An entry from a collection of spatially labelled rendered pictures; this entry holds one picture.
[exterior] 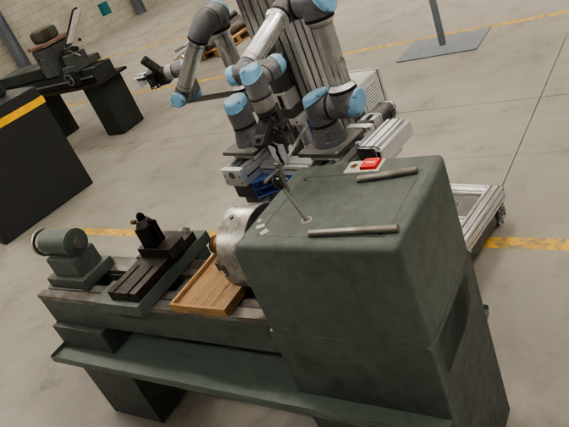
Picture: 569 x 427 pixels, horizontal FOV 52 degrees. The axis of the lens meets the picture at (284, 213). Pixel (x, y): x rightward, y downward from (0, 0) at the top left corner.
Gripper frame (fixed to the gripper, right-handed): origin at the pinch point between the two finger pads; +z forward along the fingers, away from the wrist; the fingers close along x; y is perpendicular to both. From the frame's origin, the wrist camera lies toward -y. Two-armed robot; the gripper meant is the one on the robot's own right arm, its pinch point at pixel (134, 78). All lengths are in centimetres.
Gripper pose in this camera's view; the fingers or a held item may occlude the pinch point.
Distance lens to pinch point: 318.5
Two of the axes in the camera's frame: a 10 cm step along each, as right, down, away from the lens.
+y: 3.8, 7.2, 5.7
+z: -8.9, 1.3, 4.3
